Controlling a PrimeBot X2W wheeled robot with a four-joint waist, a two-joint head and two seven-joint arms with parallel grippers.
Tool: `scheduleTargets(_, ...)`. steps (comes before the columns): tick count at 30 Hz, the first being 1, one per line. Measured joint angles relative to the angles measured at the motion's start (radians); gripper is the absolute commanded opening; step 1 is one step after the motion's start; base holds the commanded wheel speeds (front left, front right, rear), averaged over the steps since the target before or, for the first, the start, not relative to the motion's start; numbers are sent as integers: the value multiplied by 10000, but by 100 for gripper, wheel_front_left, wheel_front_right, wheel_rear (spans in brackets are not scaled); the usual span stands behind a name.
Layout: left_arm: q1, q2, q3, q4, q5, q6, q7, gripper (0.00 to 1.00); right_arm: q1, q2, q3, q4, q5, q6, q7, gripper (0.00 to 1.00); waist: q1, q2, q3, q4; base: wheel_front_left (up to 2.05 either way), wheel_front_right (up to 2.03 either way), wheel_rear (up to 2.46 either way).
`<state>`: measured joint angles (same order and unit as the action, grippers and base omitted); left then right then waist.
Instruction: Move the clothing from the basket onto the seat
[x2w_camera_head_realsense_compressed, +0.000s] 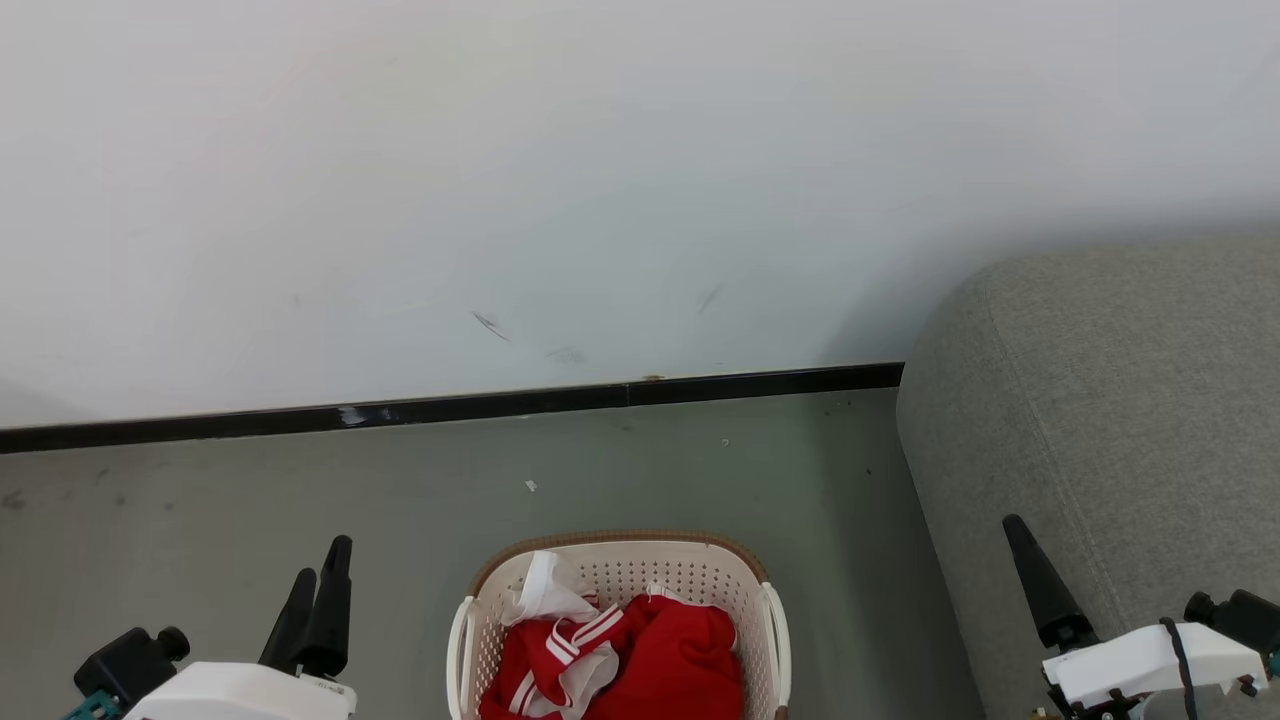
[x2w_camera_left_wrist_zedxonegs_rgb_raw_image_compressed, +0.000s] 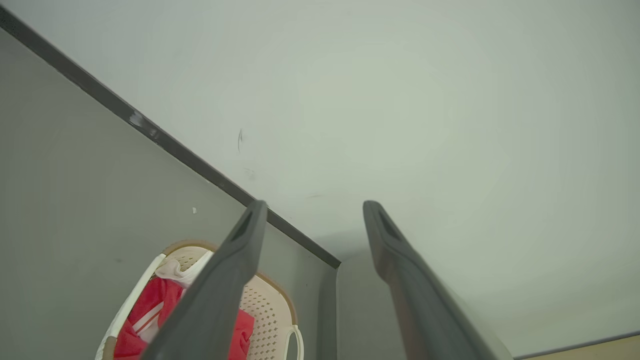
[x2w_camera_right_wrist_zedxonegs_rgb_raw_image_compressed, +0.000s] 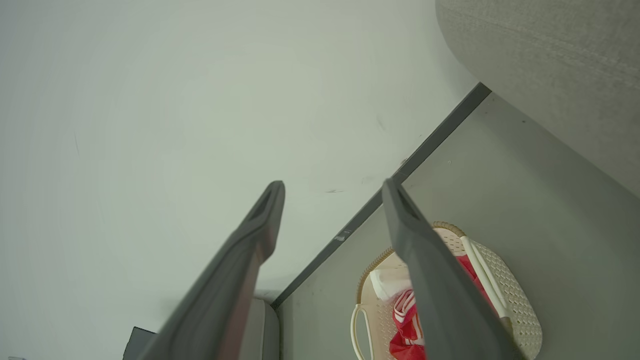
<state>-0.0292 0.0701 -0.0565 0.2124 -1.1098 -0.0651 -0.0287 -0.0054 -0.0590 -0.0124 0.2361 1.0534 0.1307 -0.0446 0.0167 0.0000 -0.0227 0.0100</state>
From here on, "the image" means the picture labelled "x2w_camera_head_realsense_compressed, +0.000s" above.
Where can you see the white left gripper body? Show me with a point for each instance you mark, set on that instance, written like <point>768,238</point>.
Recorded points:
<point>240,695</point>

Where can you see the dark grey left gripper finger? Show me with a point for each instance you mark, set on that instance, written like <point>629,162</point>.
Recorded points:
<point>295,620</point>
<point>330,620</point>

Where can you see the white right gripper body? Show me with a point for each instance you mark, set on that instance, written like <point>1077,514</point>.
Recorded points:
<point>1130,660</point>

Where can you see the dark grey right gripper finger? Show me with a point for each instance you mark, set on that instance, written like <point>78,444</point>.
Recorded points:
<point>1045,585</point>

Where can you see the red garment with white stripes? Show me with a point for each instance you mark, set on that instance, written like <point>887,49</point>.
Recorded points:
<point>680,660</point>

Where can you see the grey fabric sofa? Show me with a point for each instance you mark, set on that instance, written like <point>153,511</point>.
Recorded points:
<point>1120,400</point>

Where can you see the black baseboard strip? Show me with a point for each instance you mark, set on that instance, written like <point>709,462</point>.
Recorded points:
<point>450,408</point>

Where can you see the white laundry basket brown rim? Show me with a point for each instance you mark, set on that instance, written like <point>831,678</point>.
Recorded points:
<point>650,570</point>

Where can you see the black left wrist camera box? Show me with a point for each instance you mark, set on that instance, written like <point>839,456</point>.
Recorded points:
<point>125,665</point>

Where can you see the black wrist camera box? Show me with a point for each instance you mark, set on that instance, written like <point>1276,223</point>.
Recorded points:
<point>1245,615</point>
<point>125,665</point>

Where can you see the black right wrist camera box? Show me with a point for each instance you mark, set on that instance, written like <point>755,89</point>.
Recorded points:
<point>1245,615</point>

